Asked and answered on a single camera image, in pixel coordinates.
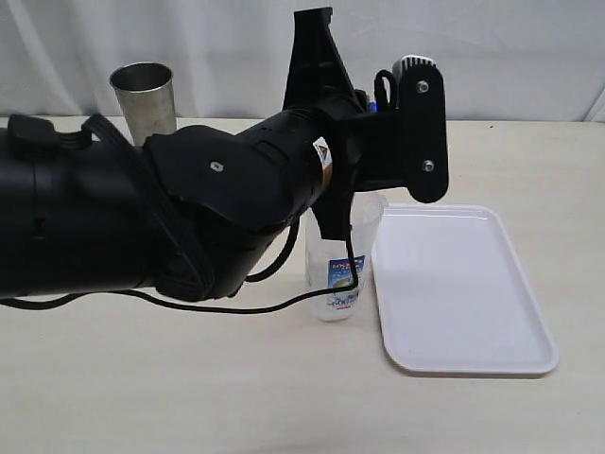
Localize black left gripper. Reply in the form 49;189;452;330
283;7;448;240

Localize clear plastic jar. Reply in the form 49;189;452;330
304;192;387;322

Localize stainless steel cup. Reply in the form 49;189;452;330
110;61;177;146

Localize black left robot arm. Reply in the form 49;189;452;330
1;8;449;311

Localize white curtain backdrop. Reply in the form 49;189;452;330
1;1;604;122

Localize white plastic tray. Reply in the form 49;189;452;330
372;203;560;377

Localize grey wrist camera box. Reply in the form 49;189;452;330
392;54;437;85

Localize black camera cable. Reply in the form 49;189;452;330
0;69;398;314

